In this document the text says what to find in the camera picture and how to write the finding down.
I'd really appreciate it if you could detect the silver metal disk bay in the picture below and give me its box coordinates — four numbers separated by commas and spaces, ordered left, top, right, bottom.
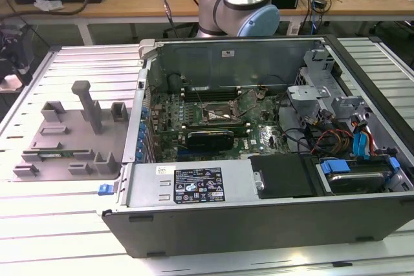
286, 48, 376, 123

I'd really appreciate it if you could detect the black plastic shroud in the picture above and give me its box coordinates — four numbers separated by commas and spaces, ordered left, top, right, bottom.
249, 154, 321, 200

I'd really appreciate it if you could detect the white crumpled paper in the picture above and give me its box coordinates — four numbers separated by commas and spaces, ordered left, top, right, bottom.
33, 0, 65, 12

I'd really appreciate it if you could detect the coin cell battery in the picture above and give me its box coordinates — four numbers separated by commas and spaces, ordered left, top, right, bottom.
254, 85, 270, 100

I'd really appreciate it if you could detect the CPU socket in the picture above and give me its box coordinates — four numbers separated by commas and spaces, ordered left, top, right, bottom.
200, 99, 243, 125

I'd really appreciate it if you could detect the metal socket cover frame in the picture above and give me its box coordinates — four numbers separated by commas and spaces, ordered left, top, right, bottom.
230, 94, 259, 118

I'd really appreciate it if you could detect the silver power supply with label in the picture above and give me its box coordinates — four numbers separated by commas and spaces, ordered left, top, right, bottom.
120, 159, 259, 207

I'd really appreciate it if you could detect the green RAM stick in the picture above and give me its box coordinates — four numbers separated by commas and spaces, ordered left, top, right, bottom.
38, 149, 92, 160

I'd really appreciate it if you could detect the grey parts rack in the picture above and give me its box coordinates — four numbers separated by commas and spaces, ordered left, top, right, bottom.
12, 80, 133, 182

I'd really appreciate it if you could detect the blue flat data wire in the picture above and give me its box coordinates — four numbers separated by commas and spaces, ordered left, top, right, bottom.
362, 128, 375, 158
353, 131, 365, 161

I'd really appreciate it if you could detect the black open PC case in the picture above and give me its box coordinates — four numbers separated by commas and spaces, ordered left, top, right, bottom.
102, 34, 414, 259

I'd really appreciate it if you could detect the green motherboard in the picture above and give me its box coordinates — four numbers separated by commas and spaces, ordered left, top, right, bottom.
147, 85, 292, 162

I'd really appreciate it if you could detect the hard disk in blue carrier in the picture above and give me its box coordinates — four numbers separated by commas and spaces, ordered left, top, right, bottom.
318, 156, 402, 196

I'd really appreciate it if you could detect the black graphics card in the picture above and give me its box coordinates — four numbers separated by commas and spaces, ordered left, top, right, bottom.
186, 129, 235, 151

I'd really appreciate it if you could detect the thin metal locking lever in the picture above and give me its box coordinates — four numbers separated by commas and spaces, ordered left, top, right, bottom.
195, 89, 210, 111

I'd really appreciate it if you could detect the grey case latch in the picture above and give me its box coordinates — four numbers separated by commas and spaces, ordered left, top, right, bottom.
138, 39, 158, 60

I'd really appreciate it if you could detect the wooden desk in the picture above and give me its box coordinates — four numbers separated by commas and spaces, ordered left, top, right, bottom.
0, 0, 414, 47

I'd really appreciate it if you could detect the red yellow power wire bundle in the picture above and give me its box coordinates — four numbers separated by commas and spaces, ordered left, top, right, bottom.
309, 128, 354, 158

